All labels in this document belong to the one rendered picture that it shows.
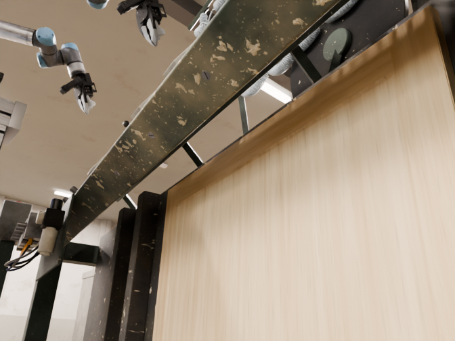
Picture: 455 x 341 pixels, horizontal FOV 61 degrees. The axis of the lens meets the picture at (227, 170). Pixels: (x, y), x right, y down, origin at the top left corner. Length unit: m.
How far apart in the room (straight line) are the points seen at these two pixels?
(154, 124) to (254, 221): 0.30
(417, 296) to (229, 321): 0.42
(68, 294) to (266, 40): 12.50
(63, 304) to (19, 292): 1.27
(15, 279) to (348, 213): 12.10
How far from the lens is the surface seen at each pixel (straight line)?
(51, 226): 1.43
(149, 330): 1.27
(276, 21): 0.58
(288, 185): 0.74
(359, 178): 0.61
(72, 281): 12.98
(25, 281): 12.58
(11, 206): 2.05
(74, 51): 2.11
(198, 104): 0.74
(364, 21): 2.23
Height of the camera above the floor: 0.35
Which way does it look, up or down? 24 degrees up
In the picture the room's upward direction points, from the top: 2 degrees clockwise
